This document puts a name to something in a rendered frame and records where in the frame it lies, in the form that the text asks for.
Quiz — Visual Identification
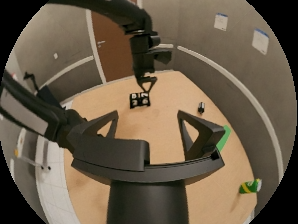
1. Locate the green drink can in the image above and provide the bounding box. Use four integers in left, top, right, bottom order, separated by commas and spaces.
239, 179, 262, 194

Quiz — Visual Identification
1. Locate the green rectangular bar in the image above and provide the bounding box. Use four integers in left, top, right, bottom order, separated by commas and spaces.
216, 124, 231, 152

